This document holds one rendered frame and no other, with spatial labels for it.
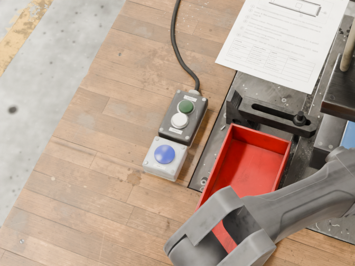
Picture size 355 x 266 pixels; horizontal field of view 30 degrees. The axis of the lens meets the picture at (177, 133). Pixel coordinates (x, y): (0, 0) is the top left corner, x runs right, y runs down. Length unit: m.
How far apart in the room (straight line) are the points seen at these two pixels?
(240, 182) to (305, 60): 0.31
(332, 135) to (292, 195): 0.43
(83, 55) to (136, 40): 1.13
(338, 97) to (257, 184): 0.27
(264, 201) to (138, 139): 0.58
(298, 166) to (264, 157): 0.07
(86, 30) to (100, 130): 1.33
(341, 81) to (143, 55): 0.49
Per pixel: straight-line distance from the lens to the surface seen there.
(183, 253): 0.79
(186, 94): 1.33
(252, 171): 1.27
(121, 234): 1.24
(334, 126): 1.24
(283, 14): 1.49
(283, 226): 0.78
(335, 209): 0.87
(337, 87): 1.10
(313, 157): 1.25
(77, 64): 2.55
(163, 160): 1.25
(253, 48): 1.42
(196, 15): 1.48
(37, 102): 2.50
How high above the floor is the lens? 2.06
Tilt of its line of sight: 61 degrees down
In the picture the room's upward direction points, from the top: 7 degrees counter-clockwise
